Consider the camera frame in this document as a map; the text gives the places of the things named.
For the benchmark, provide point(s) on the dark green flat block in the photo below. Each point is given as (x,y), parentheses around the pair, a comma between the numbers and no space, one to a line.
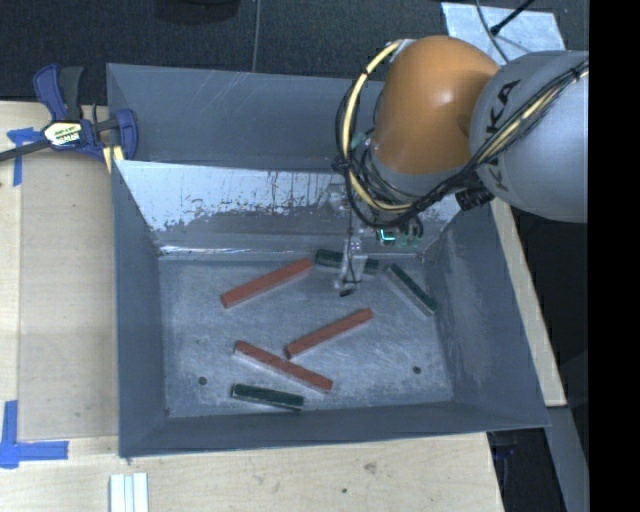
(326,257)
(267,396)
(412,289)

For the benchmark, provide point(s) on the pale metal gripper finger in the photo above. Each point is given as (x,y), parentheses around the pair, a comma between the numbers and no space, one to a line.
(359,267)
(345,265)

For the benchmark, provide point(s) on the grey metal bin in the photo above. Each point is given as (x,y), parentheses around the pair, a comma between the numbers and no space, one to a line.
(300,330)

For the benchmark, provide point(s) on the black cylinder on white bracket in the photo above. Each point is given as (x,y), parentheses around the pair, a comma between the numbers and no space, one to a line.
(473,198)

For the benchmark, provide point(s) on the red-brown flat block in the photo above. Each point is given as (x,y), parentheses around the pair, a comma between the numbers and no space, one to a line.
(282,366)
(329,333)
(267,282)

